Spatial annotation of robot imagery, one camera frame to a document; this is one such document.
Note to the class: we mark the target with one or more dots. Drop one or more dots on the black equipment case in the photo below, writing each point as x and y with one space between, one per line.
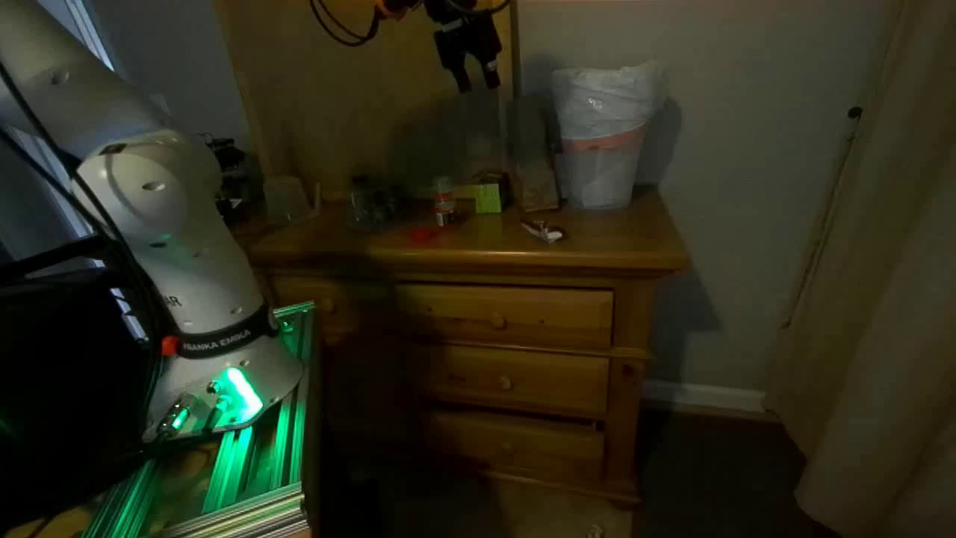
70 391

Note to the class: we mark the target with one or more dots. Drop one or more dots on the red white candy wrapper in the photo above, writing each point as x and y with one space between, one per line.
541 233

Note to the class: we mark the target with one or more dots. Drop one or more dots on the brown paper bag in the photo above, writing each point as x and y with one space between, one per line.
535 183

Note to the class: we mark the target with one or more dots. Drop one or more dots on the green lit aluminium frame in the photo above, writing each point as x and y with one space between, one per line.
255 460

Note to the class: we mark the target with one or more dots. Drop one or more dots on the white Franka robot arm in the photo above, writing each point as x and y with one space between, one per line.
167 228

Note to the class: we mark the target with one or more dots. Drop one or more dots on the clear plastic container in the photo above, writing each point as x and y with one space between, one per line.
285 203

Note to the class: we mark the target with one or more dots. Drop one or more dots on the white plastic bag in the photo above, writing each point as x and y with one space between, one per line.
600 129

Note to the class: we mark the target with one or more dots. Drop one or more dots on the red bottle lid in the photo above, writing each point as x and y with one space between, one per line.
423 234

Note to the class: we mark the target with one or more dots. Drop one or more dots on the white baseboard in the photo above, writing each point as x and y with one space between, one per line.
703 400

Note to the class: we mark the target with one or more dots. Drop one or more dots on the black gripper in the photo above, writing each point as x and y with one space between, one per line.
466 32

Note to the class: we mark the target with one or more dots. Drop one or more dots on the wooden drawer front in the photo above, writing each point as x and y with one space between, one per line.
541 382
541 443
541 319

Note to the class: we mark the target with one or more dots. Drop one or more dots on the clear glass jar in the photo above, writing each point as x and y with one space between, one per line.
364 203

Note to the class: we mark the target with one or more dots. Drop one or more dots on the wooden board panel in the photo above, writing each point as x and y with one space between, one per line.
316 92

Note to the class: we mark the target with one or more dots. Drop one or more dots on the small green patterned box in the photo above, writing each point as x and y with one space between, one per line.
488 200

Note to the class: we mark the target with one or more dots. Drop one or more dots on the wooden chest of drawers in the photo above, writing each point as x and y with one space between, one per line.
557 259

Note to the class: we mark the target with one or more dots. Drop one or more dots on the beige curtain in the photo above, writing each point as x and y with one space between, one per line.
877 301

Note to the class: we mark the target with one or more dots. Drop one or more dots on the small dark glass object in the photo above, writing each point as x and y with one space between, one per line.
385 207

